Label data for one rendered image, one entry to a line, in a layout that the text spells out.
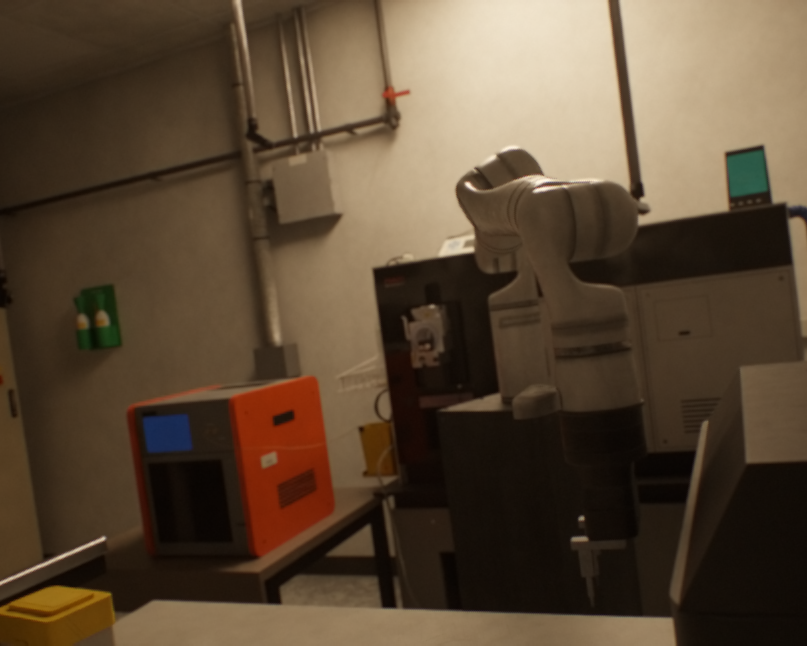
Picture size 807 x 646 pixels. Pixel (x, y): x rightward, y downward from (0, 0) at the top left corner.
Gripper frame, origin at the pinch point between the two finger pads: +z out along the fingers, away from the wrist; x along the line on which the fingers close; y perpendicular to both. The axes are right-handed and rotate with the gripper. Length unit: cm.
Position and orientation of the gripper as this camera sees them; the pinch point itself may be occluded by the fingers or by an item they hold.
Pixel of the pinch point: (595, 594)
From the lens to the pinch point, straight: 78.0
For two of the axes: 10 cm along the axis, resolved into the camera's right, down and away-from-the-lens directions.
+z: 1.3, 9.9, 0.4
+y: 9.4, -1.1, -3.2
